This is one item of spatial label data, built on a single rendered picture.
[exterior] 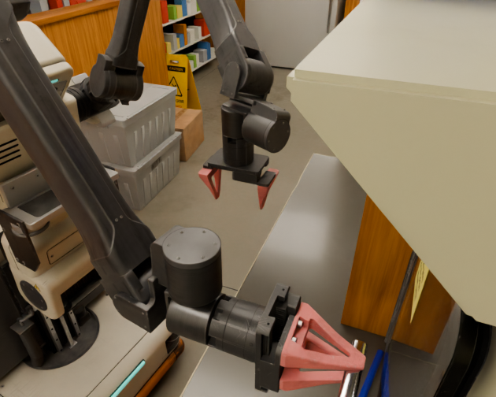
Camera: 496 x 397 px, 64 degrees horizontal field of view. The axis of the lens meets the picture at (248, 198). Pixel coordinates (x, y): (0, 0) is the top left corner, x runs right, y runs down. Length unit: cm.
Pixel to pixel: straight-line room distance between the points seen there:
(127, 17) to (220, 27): 31
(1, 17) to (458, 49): 42
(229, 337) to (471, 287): 28
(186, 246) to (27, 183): 67
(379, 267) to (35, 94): 53
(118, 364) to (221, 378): 90
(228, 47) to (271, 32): 471
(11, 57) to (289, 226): 71
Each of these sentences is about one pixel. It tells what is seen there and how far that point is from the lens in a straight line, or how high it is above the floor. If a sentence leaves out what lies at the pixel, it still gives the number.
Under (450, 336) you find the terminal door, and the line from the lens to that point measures 25.
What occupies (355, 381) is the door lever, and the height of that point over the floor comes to 121.
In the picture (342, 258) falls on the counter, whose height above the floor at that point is 94.
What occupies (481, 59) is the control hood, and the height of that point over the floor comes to 151.
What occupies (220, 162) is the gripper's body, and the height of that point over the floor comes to 119.
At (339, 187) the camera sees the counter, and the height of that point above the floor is 94.
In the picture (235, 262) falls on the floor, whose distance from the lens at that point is 225.
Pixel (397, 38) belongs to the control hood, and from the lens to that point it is 21.
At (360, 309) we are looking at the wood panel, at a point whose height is 99.
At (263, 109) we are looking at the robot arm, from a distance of 65.
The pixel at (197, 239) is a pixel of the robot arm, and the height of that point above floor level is 130.
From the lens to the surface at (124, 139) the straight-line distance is 243.
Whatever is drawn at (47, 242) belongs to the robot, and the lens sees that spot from 114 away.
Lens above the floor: 155
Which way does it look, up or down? 35 degrees down
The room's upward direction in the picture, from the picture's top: straight up
